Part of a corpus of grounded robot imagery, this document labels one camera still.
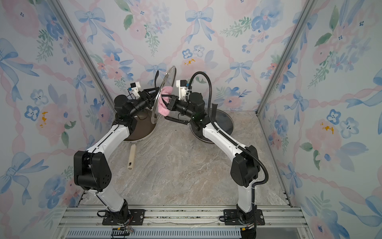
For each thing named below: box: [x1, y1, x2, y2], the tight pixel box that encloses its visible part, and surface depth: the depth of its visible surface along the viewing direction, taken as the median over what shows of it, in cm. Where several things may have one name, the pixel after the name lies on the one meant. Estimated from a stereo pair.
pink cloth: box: [158, 85, 174, 117], surface depth 68 cm
